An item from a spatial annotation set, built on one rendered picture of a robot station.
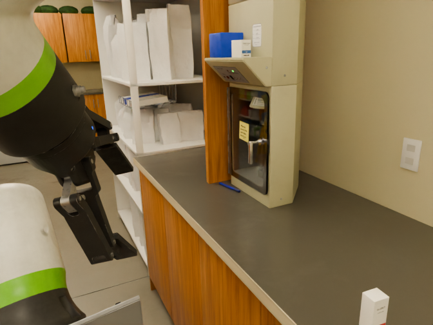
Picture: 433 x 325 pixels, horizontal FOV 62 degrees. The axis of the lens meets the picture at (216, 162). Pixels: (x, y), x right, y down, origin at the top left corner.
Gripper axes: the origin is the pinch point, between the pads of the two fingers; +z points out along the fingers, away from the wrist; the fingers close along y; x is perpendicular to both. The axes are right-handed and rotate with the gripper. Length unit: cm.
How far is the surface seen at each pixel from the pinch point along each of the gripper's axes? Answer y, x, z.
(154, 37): -172, -14, 101
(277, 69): -67, 39, 48
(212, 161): -66, 7, 95
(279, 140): -50, 35, 67
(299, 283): 4, 27, 55
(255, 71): -64, 31, 44
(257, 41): -79, 35, 44
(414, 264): 3, 61, 65
